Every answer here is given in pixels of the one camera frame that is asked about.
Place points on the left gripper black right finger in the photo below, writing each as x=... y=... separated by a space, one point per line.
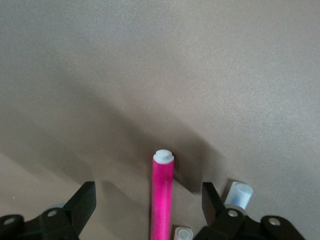
x=217 y=217

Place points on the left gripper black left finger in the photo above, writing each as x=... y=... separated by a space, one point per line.
x=75 y=212

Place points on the pink marker pen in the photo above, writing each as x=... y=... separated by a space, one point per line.
x=162 y=195

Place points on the purple marker pen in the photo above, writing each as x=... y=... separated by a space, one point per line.
x=238 y=195

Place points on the yellow marker pen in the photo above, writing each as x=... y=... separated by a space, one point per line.
x=183 y=234

